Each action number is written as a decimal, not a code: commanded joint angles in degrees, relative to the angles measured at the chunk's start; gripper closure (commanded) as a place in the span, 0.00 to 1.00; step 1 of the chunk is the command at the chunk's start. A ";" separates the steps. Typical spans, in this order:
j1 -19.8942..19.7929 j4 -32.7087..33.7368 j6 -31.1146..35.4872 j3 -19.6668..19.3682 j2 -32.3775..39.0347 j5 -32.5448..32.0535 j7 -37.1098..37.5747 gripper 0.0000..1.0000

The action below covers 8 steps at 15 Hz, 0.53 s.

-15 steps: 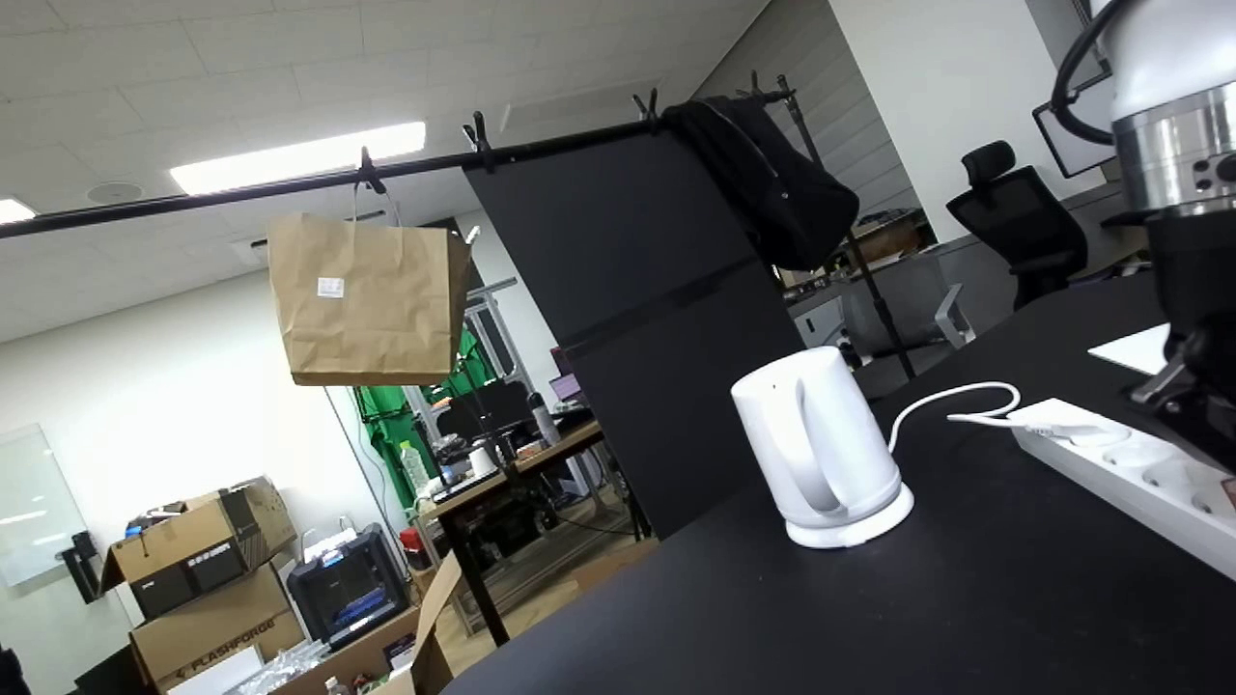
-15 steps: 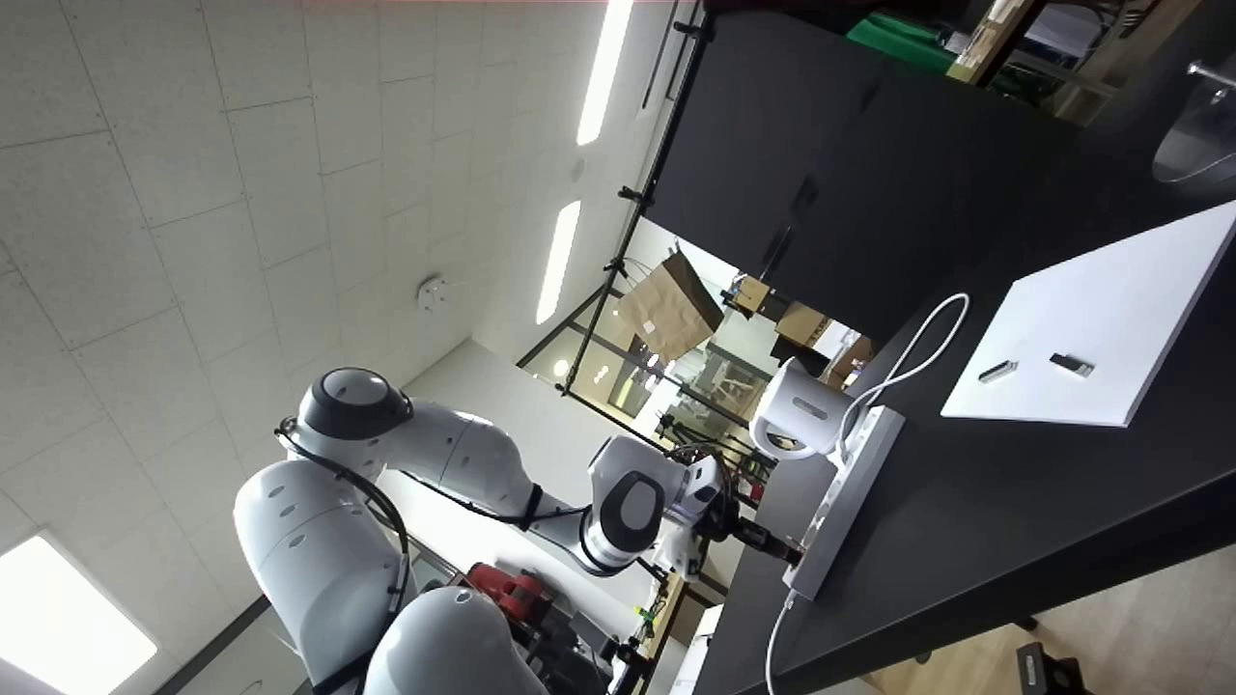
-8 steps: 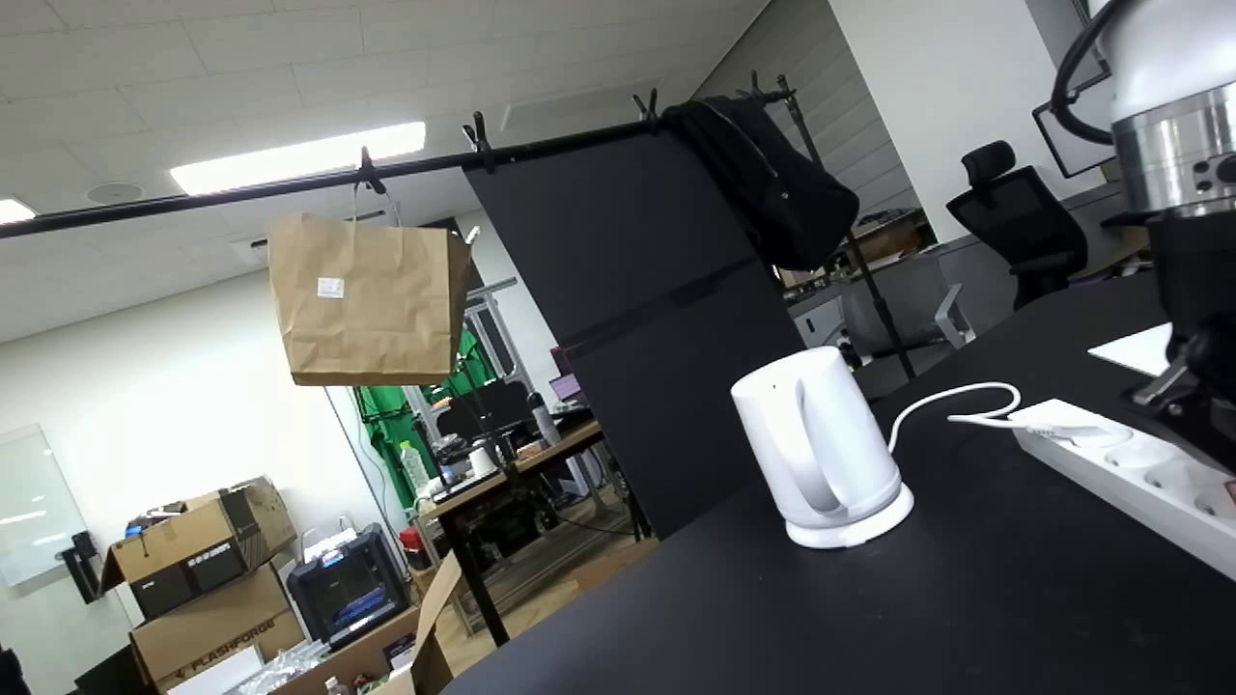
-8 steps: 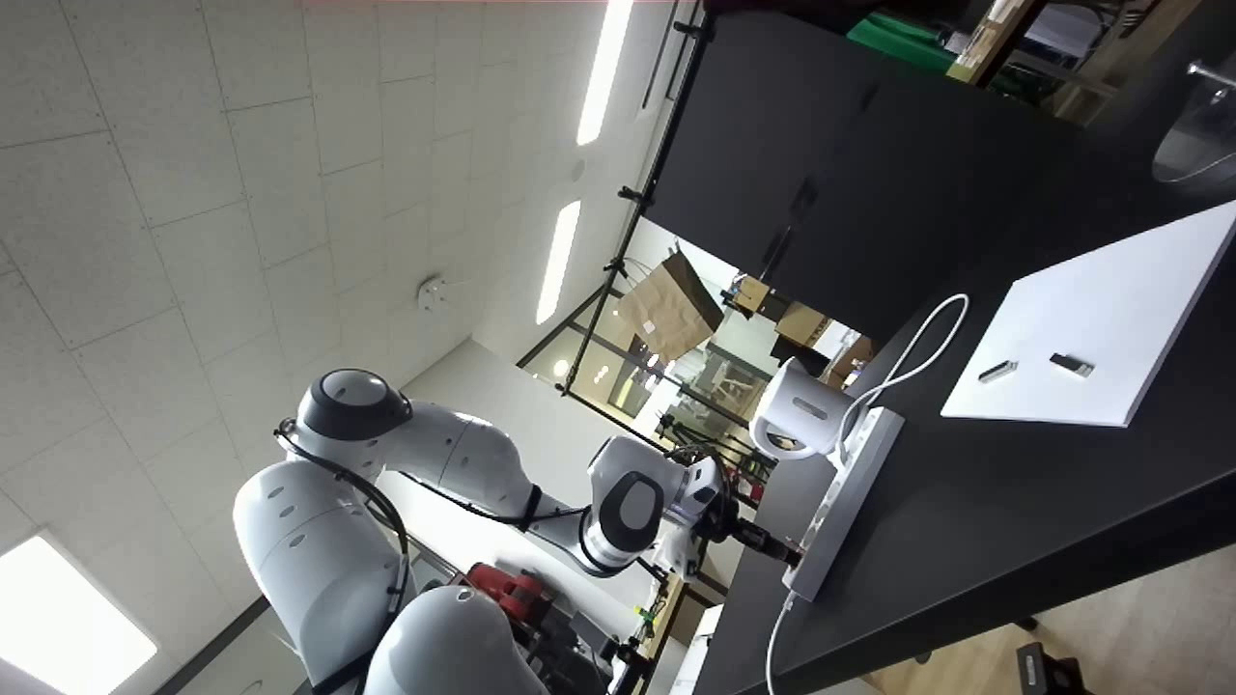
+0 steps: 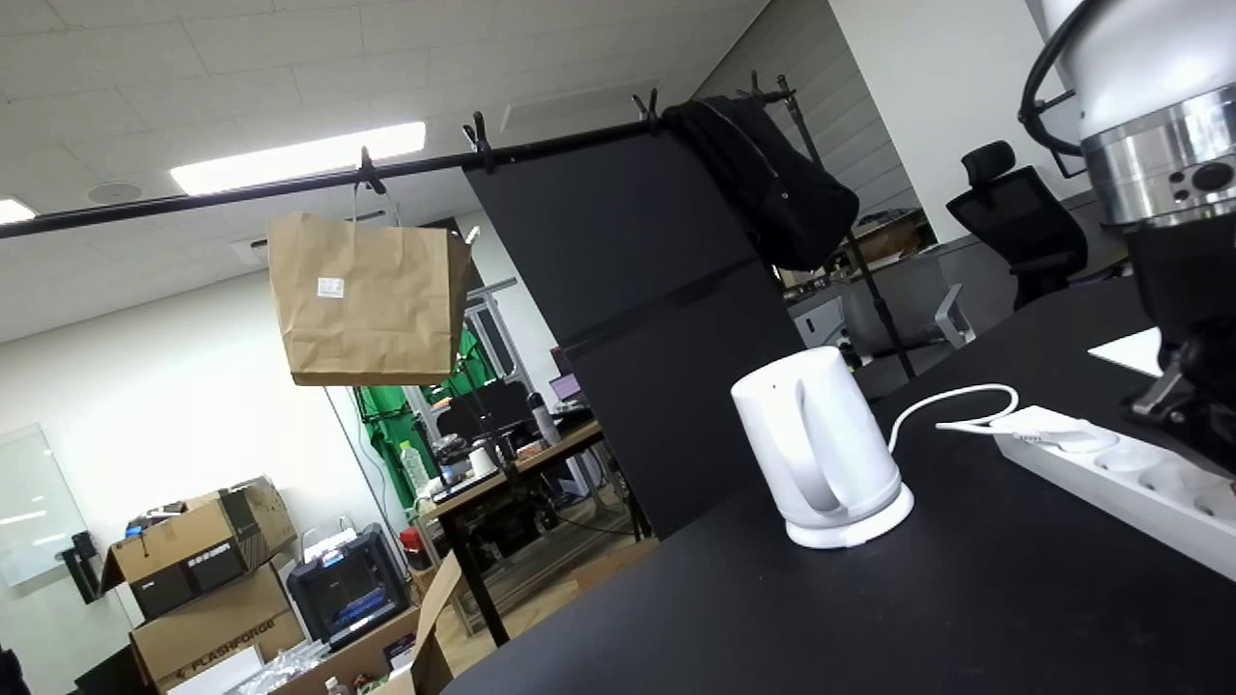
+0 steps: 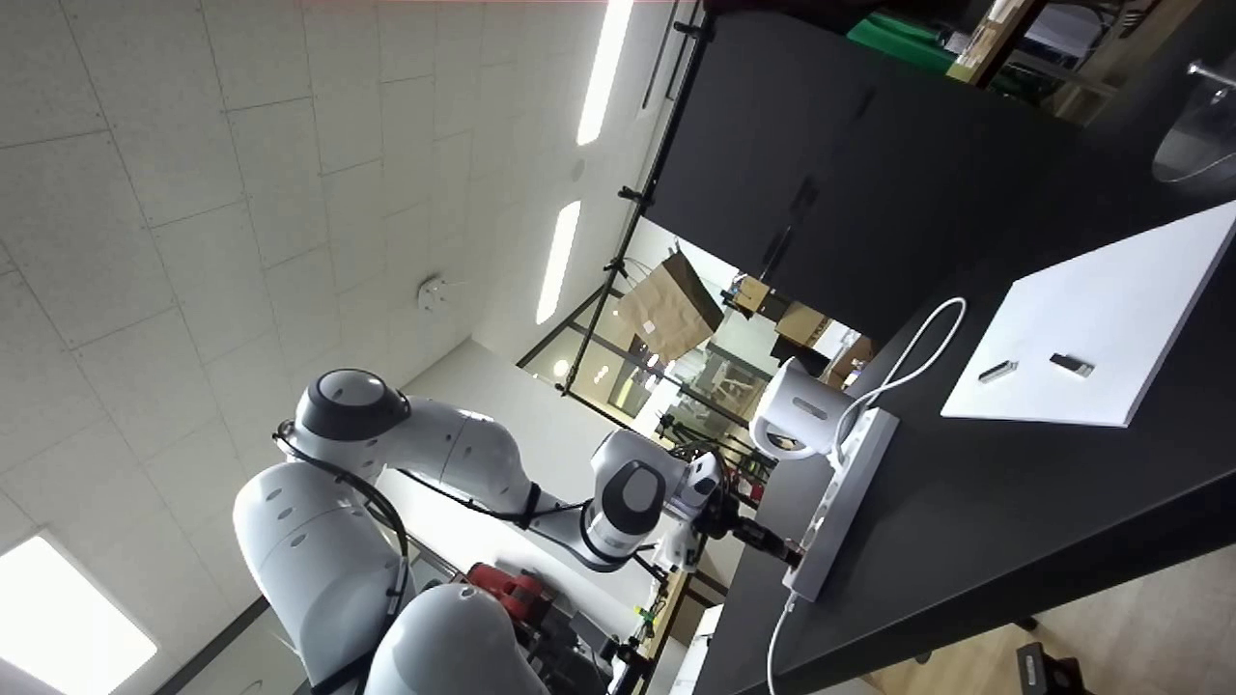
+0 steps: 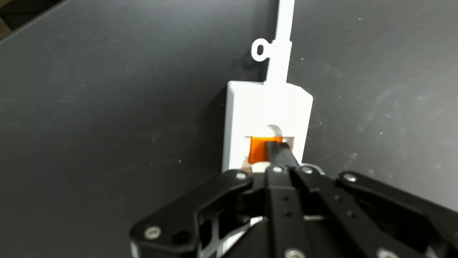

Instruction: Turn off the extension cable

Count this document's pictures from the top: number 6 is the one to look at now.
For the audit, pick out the red machine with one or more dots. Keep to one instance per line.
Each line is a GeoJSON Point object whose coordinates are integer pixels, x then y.
{"type": "Point", "coordinates": [517, 597]}

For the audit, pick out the green box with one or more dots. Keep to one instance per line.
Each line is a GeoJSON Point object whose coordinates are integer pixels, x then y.
{"type": "Point", "coordinates": [902, 39]}

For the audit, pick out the white power strip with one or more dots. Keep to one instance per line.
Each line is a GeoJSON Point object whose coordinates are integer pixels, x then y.
{"type": "Point", "coordinates": [851, 495]}

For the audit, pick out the ceiling light panel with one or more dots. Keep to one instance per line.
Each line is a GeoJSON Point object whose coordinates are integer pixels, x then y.
{"type": "Point", "coordinates": [60, 625]}
{"type": "Point", "coordinates": [605, 73]}
{"type": "Point", "coordinates": [557, 266]}

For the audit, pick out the small black item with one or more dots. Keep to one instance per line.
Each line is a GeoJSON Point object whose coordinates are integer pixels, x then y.
{"type": "Point", "coordinates": [1072, 366]}

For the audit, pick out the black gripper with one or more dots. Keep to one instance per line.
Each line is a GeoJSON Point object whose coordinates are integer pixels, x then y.
{"type": "Point", "coordinates": [730, 518]}

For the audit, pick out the brown cardboard carton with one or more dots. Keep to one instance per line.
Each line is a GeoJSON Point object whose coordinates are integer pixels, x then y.
{"type": "Point", "coordinates": [994, 39]}

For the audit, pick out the grey metal fixture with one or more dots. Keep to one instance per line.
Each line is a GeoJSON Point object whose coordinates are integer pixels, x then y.
{"type": "Point", "coordinates": [1199, 142]}

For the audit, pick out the black backdrop cloth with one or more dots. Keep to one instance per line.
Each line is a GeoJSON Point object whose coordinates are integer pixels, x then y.
{"type": "Point", "coordinates": [823, 142]}

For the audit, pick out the white flat board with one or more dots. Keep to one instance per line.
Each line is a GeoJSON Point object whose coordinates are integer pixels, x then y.
{"type": "Point", "coordinates": [1105, 311]}

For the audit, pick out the black backdrop pole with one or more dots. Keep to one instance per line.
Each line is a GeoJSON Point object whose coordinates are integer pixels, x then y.
{"type": "Point", "coordinates": [640, 194]}

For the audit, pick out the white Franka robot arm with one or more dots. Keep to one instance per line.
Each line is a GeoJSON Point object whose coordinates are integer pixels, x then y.
{"type": "Point", "coordinates": [448, 449]}

